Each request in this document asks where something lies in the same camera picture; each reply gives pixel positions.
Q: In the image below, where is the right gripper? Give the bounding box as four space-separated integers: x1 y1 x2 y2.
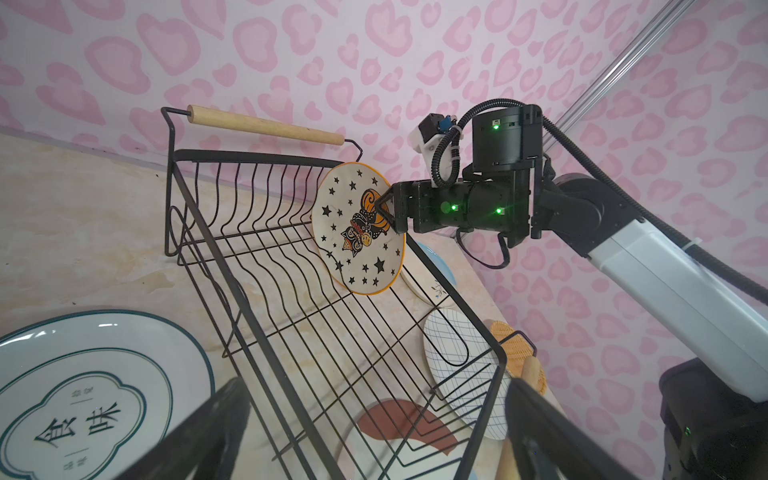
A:
375 180 472 233

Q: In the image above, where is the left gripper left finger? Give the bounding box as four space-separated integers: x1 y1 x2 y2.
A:
118 378 251 479

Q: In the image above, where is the large pink blue plate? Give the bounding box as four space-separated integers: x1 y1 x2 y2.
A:
336 398 472 479

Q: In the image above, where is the star patterned plate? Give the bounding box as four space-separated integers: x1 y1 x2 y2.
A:
311 162 406 295

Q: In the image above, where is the cream blue plate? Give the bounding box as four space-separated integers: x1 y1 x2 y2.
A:
401 242 457 308

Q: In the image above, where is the black wire dish rack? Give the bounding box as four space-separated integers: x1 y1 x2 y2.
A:
161 107 511 479

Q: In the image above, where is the aluminium frame strut right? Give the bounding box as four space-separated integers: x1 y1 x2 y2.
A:
555 0 697 132

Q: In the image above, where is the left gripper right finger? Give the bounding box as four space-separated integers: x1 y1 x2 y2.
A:
505 379 635 480

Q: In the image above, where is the orange woven plate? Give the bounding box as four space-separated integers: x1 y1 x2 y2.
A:
484 320 534 378

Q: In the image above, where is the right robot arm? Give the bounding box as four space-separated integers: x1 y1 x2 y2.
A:
374 98 767 479

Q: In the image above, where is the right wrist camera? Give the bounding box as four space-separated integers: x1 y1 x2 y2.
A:
409 113 463 187

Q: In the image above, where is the white plaid plate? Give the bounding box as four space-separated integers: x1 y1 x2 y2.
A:
423 309 499 426

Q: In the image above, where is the white green-rimmed plate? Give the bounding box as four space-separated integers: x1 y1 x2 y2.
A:
1 309 216 479

